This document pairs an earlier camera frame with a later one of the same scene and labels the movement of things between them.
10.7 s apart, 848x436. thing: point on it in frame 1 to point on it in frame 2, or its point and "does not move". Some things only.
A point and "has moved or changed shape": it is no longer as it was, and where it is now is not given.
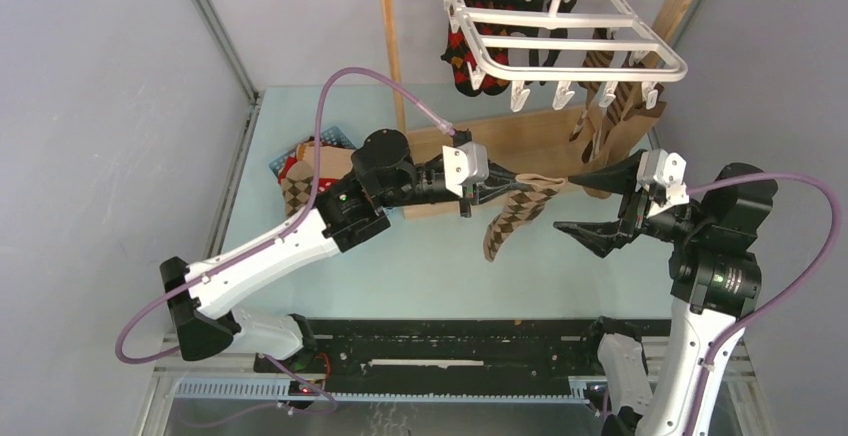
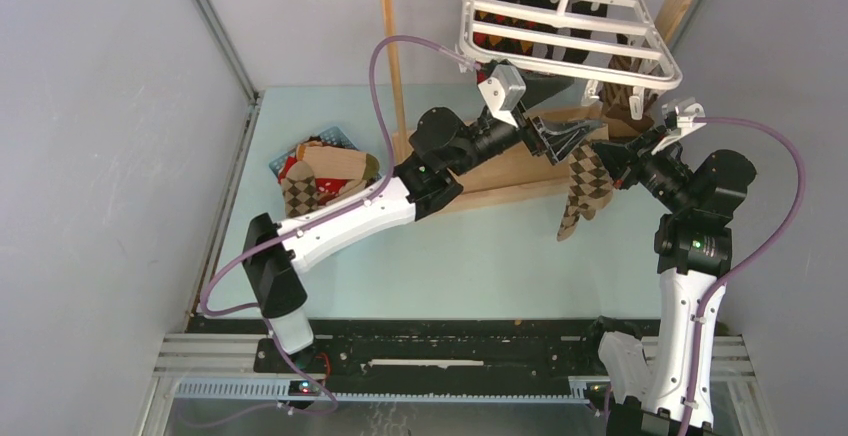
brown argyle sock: x=524 y=202 to x=591 y=187
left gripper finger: x=492 y=194 to x=562 y=138
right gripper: x=634 y=207 to x=615 y=157
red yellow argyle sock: x=458 y=53 to x=500 y=43
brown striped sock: x=593 y=91 to x=613 y=95
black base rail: x=450 y=356 does not move
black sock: x=561 y=33 to x=577 y=5
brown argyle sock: x=296 y=183 does not move
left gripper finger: x=498 y=174 to x=539 y=87
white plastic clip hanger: x=546 y=22 has moved or changed shape
